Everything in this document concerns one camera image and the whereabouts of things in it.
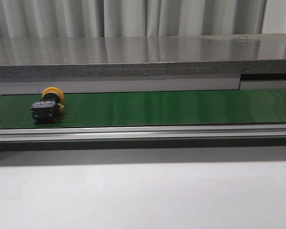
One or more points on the white pleated curtain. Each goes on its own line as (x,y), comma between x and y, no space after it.
(139,18)

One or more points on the green conveyor belt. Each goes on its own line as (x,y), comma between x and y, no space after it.
(173,108)

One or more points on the aluminium conveyor front rail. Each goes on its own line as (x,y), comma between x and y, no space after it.
(141,132)

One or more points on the yellow push button switch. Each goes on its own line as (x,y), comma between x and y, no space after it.
(49,108)

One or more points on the grey conveyor back rail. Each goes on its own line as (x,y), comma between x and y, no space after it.
(146,83)

